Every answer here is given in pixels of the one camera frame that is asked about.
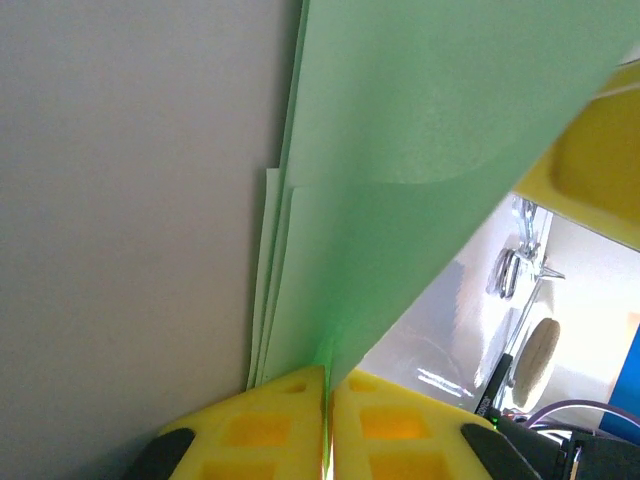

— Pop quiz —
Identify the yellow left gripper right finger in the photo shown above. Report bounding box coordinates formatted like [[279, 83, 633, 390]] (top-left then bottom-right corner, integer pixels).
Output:
[[330, 369, 544, 480]]

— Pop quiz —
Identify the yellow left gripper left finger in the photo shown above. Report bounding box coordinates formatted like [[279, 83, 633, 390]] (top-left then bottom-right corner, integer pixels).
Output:
[[124, 364, 329, 480]]

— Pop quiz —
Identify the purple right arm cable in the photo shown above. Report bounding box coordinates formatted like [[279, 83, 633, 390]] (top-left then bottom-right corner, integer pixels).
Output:
[[527, 398, 640, 435]]

